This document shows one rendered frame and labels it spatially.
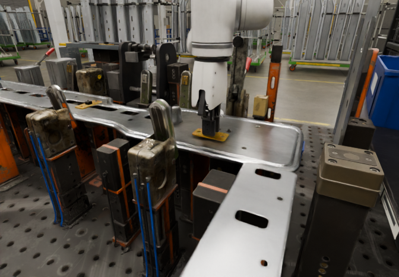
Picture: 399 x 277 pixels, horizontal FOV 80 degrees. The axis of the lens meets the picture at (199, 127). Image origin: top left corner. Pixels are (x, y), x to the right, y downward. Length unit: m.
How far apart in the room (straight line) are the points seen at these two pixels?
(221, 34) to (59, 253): 0.67
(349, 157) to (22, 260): 0.78
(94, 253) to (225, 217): 0.47
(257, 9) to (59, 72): 0.89
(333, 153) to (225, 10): 0.30
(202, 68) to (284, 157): 0.24
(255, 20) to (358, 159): 0.29
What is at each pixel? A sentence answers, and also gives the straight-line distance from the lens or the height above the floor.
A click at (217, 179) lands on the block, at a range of 0.46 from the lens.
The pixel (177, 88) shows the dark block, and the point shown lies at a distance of 0.85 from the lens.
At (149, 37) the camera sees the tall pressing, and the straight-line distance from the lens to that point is 5.11.
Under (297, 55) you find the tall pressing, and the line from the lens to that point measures 7.53.
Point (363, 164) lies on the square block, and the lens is 0.43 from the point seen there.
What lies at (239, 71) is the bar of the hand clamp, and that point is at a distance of 0.71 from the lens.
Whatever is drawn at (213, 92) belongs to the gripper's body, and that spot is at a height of 1.12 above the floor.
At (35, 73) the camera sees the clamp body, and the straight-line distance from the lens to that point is 1.42.
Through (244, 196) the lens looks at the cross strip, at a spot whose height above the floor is 1.00.
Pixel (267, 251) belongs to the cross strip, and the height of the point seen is 1.00.
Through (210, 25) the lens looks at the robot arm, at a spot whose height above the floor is 1.25.
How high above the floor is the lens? 1.25
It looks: 24 degrees down
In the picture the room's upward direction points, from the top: straight up
